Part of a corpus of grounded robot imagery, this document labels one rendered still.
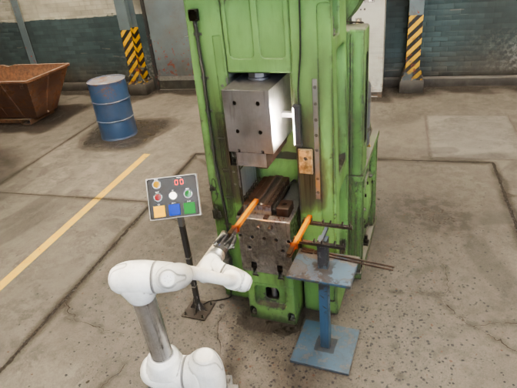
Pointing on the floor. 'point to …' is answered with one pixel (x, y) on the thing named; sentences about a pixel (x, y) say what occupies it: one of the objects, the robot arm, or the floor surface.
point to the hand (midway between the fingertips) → (232, 232)
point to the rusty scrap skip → (30, 91)
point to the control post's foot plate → (198, 310)
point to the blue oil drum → (112, 107)
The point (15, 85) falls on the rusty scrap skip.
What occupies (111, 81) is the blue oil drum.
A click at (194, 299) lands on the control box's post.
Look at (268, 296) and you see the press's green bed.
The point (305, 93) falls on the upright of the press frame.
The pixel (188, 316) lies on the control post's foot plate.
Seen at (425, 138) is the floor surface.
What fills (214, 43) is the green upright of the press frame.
